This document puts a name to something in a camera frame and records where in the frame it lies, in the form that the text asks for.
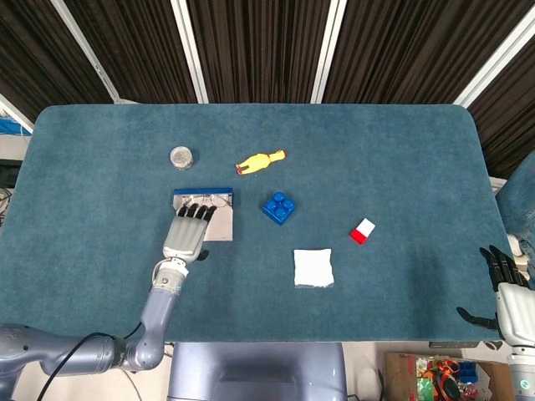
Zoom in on blue building block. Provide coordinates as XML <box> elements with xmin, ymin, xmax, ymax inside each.
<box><xmin>262</xmin><ymin>191</ymin><xmax>298</xmax><ymax>226</ymax></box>

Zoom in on dark brown pleated curtain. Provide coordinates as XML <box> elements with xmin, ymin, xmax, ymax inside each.
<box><xmin>0</xmin><ymin>0</ymin><xmax>535</xmax><ymax>180</ymax></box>

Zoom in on round silver jar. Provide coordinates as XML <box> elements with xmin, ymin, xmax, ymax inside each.
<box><xmin>169</xmin><ymin>145</ymin><xmax>196</xmax><ymax>171</ymax></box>

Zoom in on blue and white glasses case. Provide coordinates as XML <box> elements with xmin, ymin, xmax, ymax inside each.
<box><xmin>172</xmin><ymin>187</ymin><xmax>235</xmax><ymax>242</ymax></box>

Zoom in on blue-grey robot torso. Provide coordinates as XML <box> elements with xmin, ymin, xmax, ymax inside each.
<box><xmin>166</xmin><ymin>342</ymin><xmax>349</xmax><ymax>401</ymax></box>

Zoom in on white metal frame post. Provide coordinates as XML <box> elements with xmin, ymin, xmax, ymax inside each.
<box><xmin>453</xmin><ymin>16</ymin><xmax>535</xmax><ymax>108</ymax></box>
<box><xmin>50</xmin><ymin>0</ymin><xmax>123</xmax><ymax>104</ymax></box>
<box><xmin>309</xmin><ymin>0</ymin><xmax>348</xmax><ymax>104</ymax></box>
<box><xmin>170</xmin><ymin>0</ymin><xmax>209</xmax><ymax>104</ymax></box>
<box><xmin>0</xmin><ymin>94</ymin><xmax>35</xmax><ymax>131</ymax></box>

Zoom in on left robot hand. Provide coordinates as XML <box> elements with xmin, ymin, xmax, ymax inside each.
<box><xmin>161</xmin><ymin>202</ymin><xmax>217</xmax><ymax>265</ymax></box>

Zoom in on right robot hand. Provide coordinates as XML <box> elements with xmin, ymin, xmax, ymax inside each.
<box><xmin>456</xmin><ymin>245</ymin><xmax>535</xmax><ymax>347</ymax></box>

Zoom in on cardboard box of toys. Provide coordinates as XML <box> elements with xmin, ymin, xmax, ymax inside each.
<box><xmin>384</xmin><ymin>352</ymin><xmax>515</xmax><ymax>401</ymax></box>

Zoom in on wire-frame eyeglasses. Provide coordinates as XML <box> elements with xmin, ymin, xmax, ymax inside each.
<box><xmin>178</xmin><ymin>192</ymin><xmax>233</xmax><ymax>211</ymax></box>

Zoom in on white cloth in plastic bag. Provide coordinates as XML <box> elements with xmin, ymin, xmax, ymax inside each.
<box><xmin>293</xmin><ymin>248</ymin><xmax>336</xmax><ymax>289</ymax></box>

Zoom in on orange black goggles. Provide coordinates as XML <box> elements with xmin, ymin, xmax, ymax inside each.
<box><xmin>432</xmin><ymin>359</ymin><xmax>460</xmax><ymax>383</ymax></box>

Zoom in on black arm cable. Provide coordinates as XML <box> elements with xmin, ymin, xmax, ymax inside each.
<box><xmin>39</xmin><ymin>321</ymin><xmax>143</xmax><ymax>401</ymax></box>

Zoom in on blue carpet table mat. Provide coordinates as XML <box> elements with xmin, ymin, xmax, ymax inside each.
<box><xmin>0</xmin><ymin>103</ymin><xmax>513</xmax><ymax>343</ymax></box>

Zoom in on blue plastic bin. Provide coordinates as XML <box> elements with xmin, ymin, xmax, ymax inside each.
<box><xmin>457</xmin><ymin>361</ymin><xmax>481</xmax><ymax>384</ymax></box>

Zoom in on black equipment box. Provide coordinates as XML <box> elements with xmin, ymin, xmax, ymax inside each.
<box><xmin>0</xmin><ymin>158</ymin><xmax>22</xmax><ymax>188</ymax></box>

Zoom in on yellow rubber chicken toy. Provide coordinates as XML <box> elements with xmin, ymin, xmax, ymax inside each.
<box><xmin>234</xmin><ymin>149</ymin><xmax>288</xmax><ymax>176</ymax></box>

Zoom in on red and white block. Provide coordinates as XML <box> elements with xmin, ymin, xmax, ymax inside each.
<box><xmin>349</xmin><ymin>217</ymin><xmax>376</xmax><ymax>246</ymax></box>

